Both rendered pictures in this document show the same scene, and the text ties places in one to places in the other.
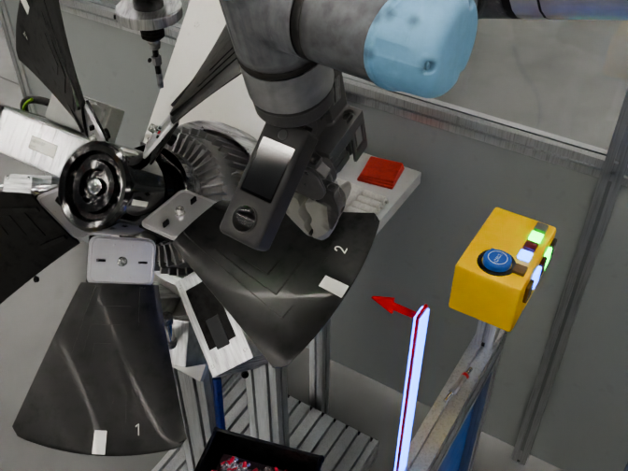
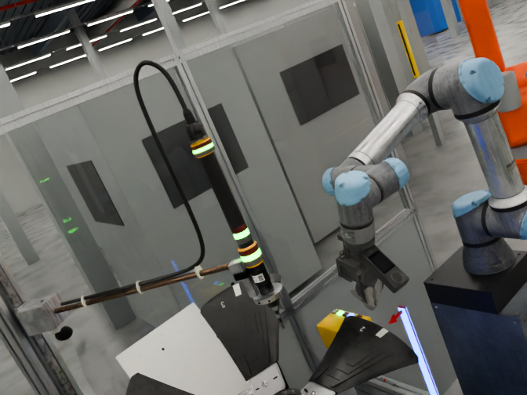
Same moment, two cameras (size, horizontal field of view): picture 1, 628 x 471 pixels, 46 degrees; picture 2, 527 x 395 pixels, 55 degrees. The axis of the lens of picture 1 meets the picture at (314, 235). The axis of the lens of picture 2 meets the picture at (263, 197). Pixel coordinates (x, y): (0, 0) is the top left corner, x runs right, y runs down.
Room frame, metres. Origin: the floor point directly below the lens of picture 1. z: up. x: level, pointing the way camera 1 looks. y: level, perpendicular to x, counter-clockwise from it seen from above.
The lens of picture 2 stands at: (0.23, 1.06, 1.92)
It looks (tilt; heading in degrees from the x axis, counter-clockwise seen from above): 14 degrees down; 296
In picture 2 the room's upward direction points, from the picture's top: 23 degrees counter-clockwise
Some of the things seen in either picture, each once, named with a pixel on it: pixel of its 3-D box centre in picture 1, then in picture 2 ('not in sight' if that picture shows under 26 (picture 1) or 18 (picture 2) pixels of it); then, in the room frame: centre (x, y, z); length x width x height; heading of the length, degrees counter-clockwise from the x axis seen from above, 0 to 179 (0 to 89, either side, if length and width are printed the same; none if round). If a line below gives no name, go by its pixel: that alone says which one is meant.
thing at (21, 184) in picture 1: (22, 189); not in sight; (0.94, 0.47, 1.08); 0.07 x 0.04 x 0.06; 69
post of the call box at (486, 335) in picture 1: (492, 315); not in sight; (0.81, -0.29, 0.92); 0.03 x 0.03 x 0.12; 58
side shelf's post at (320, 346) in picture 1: (320, 316); not in sight; (1.28, -0.02, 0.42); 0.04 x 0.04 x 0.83; 58
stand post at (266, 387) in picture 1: (262, 324); not in sight; (1.11, 0.11, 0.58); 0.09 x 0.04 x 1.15; 58
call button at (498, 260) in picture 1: (496, 261); not in sight; (0.77, -0.26, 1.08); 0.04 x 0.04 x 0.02
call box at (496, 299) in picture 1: (502, 270); (347, 334); (0.81, -0.29, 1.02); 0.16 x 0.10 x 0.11; 148
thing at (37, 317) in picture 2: not in sight; (41, 314); (1.37, 0.21, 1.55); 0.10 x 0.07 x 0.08; 3
